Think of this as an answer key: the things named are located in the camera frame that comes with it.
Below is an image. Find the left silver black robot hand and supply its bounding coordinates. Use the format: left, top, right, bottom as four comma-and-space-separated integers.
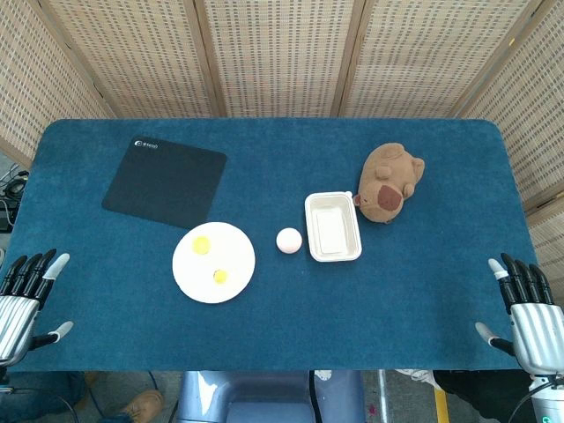
0, 249, 75, 367

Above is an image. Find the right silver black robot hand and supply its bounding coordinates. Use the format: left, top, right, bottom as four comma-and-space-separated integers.
474, 252, 564, 377

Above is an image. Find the blue-grey robot torso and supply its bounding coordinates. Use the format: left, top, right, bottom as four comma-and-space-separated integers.
174, 369, 367, 423

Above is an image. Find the white sneaker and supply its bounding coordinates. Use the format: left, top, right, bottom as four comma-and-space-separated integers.
395, 368, 436, 390

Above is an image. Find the blue table cloth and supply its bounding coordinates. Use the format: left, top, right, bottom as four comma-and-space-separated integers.
6, 117, 537, 374

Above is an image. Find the woven folding screen panel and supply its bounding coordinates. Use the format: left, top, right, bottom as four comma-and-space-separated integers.
338, 0, 545, 119
0, 0, 118, 169
43, 0, 226, 119
193, 0, 367, 119
457, 0, 564, 292

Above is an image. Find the tan leather shoe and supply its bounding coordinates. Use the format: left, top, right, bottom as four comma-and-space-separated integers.
99, 389, 165, 423

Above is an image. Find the black cable bundle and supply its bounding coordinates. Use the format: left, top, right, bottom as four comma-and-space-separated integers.
0, 169, 30, 234

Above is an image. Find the brown plush capybara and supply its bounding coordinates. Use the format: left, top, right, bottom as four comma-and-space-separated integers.
354, 142, 427, 225

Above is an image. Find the white rectangular food container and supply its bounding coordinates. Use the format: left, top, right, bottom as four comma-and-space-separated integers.
304, 190, 363, 263

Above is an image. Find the pink ball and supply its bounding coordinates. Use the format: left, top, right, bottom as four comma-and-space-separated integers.
276, 227, 304, 255

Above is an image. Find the black cable on torso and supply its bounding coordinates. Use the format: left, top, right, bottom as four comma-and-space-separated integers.
308, 370, 321, 423

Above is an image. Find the black mouse pad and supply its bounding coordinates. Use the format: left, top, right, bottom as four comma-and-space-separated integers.
100, 136, 228, 230

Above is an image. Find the white round plate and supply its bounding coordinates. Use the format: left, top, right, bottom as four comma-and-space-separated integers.
172, 222, 256, 305

